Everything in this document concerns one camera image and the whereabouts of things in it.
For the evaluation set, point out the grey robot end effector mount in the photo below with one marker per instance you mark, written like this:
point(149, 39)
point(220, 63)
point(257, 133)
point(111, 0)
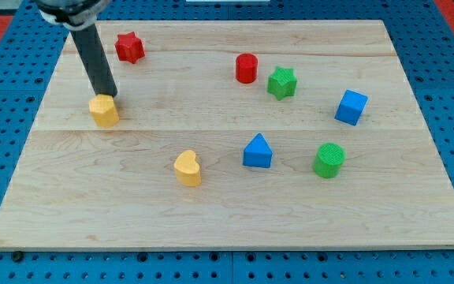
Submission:
point(75, 15)

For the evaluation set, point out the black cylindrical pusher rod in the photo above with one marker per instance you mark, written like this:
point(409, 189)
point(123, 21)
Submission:
point(94, 59)

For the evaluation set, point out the yellow hexagon block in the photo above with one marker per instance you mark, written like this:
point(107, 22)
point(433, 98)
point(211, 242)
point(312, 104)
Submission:
point(103, 110)

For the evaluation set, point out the yellow heart block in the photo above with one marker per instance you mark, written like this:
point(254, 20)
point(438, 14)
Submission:
point(187, 169)

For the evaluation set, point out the red star block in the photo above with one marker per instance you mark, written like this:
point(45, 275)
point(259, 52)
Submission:
point(129, 47)

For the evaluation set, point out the red cylinder block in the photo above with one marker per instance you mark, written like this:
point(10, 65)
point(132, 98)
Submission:
point(246, 68)

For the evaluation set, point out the light wooden board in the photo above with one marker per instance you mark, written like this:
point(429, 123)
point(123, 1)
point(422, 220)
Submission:
point(79, 187)

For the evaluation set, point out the green star block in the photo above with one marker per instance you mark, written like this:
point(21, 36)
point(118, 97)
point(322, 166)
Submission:
point(282, 83)

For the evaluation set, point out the blue triangle block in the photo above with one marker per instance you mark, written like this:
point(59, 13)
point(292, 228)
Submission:
point(257, 153)

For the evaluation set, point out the green cylinder block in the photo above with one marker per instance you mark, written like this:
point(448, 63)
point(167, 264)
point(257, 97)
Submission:
point(329, 160)

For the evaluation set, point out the blue cube block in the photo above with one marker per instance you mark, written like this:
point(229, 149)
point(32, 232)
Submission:
point(351, 107)

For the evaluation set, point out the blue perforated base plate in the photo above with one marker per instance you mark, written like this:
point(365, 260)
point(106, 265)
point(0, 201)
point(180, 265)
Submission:
point(425, 44)

